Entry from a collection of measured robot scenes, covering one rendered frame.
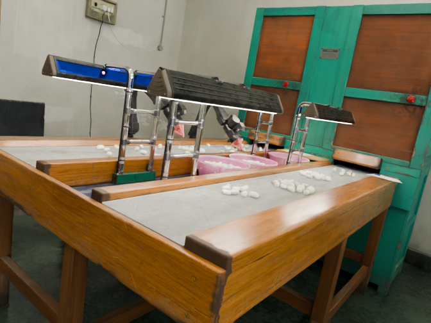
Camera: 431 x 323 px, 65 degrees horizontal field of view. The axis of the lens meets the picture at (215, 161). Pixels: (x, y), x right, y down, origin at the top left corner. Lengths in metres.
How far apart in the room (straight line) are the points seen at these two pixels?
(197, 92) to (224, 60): 3.17
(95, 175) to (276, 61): 1.79
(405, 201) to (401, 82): 0.72
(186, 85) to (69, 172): 0.56
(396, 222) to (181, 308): 1.87
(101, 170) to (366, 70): 1.78
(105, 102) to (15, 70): 0.95
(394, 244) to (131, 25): 3.31
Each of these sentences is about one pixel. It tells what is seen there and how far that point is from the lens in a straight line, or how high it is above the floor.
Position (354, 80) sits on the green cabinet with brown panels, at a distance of 2.47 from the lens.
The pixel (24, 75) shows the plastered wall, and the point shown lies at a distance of 3.61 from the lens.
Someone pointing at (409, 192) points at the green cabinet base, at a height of 0.69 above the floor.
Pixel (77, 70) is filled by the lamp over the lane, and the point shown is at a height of 1.07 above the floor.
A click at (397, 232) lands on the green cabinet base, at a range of 2.47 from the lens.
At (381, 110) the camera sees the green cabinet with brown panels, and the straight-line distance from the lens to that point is 2.41.
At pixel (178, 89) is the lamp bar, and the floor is 1.07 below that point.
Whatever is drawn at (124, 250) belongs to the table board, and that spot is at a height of 0.67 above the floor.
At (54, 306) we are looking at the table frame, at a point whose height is 0.25.
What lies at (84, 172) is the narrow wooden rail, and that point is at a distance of 1.30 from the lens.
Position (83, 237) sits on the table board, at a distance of 1.02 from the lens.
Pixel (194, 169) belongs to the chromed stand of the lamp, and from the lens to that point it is 1.28.
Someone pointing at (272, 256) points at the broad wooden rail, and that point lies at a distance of 0.89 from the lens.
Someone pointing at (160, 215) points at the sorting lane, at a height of 0.74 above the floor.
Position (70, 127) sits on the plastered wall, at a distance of 3.85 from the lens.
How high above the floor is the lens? 1.06
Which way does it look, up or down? 10 degrees down
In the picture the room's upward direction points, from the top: 9 degrees clockwise
